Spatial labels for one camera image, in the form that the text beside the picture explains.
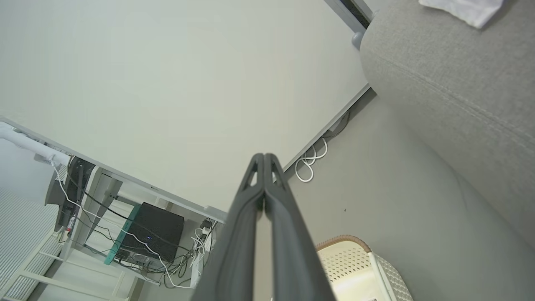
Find white coiled floor cable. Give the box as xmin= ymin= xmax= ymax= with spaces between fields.
xmin=294 ymin=137 xmax=329 ymax=184

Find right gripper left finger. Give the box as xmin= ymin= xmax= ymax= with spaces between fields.
xmin=190 ymin=153 xmax=265 ymax=301

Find white cloth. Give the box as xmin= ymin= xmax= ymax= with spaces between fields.
xmin=418 ymin=0 xmax=505 ymax=30

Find grey fabric sofa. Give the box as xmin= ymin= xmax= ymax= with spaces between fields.
xmin=359 ymin=0 xmax=535 ymax=252

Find long thin white cable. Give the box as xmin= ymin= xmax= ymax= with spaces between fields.
xmin=50 ymin=161 xmax=195 ymax=290

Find white slatted frame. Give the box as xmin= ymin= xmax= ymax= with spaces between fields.
xmin=0 ymin=187 xmax=64 ymax=301

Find white perforated laundry basket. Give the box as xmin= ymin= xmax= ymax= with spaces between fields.
xmin=315 ymin=235 xmax=415 ymax=301

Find grey partition post with foot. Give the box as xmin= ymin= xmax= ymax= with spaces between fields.
xmin=324 ymin=0 xmax=375 ymax=51

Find teal board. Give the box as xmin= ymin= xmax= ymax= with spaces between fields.
xmin=103 ymin=204 xmax=142 ymax=266

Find tangled black cables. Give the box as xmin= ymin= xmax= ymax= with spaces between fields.
xmin=79 ymin=184 xmax=214 ymax=290

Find large white partition panel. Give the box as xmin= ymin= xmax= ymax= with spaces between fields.
xmin=0 ymin=0 xmax=371 ymax=223

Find white power strip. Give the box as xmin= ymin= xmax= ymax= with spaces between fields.
xmin=190 ymin=226 xmax=216 ymax=290

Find black computer box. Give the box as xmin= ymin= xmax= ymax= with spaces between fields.
xmin=119 ymin=202 xmax=185 ymax=265

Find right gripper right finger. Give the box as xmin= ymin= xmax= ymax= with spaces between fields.
xmin=264 ymin=153 xmax=337 ymax=301

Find white desk leg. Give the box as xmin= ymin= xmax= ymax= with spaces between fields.
xmin=62 ymin=166 xmax=126 ymax=260

